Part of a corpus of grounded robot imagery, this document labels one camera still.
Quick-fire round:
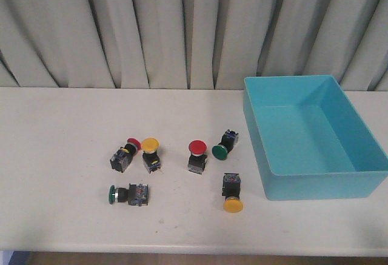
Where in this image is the green push button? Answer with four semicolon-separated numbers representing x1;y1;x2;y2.
108;184;149;207
212;129;239;161

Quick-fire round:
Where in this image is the light blue plastic box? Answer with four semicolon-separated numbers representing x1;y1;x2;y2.
243;75;387;201

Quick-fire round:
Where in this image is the red push button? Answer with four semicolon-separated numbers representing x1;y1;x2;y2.
187;139;207;175
110;138;141;173

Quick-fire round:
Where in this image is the yellow push button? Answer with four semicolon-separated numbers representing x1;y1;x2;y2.
141;138;161;173
222;173;244;213

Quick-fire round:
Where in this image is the green push button right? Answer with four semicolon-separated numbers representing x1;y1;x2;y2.
212;129;239;161

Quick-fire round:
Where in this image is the green push button left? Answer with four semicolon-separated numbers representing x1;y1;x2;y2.
108;184;149;207

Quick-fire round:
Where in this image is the grey pleated curtain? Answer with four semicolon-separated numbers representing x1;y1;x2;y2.
1;0;387;91

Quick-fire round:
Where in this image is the yellow push button front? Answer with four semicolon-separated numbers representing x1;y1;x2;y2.
222;173;244;213

